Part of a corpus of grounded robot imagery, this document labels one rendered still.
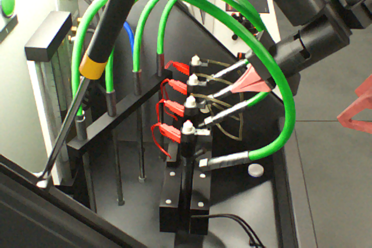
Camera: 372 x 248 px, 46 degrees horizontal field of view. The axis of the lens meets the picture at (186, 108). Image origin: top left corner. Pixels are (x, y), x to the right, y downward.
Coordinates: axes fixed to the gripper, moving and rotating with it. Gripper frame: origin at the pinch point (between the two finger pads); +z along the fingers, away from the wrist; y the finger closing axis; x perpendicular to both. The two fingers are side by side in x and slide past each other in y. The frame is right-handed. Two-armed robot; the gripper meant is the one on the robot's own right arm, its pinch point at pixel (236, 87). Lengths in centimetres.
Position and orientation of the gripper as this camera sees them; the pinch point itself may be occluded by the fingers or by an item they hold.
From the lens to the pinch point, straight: 75.7
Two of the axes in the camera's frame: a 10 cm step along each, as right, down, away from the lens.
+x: -3.2, 5.5, -7.7
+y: -6.4, -7.2, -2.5
